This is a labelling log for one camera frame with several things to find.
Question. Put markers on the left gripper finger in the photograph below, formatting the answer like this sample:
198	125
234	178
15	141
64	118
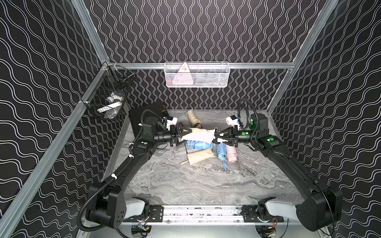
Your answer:
178	141
181	130

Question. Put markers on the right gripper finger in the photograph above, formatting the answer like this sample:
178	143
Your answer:
229	142
230	131

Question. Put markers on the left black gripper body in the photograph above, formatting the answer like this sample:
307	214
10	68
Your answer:
173	136

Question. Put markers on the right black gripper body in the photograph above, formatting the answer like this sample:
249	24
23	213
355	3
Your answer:
244	136

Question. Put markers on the beige umbrella with wooden handle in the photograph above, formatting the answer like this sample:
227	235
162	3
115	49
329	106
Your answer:
218	140

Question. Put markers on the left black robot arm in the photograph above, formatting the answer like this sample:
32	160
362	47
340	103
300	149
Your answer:
106	204

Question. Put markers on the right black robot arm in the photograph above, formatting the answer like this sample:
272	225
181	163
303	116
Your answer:
322	204

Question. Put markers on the light blue umbrella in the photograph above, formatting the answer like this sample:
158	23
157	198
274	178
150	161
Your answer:
222	154

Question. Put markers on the pink sleeved umbrella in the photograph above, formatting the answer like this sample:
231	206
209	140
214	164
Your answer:
232	154

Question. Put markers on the beige umbrella at back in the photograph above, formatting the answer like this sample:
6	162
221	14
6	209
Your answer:
193	119

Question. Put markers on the light blue crumpled sleeve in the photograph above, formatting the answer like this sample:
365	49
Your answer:
199	145

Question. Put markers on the cream sleeved umbrella front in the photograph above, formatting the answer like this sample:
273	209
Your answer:
198	156

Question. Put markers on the pink triangle card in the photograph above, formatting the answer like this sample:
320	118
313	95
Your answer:
183	77

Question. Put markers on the white roll in basket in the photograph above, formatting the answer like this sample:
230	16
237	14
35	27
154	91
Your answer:
114	103

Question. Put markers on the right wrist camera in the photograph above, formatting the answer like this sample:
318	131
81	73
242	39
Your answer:
233	121

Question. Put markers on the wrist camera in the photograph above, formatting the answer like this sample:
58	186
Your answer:
171	121
233	121

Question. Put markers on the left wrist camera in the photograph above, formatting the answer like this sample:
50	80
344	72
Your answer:
171	121

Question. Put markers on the white wire basket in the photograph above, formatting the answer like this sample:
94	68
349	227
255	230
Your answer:
204	74

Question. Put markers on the black wire basket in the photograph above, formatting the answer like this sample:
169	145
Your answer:
116	79

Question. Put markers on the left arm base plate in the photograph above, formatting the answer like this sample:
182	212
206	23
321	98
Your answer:
152	214

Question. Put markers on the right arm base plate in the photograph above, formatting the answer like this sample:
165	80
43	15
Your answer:
258	214

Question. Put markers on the aluminium front rail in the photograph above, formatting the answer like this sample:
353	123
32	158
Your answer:
195	214

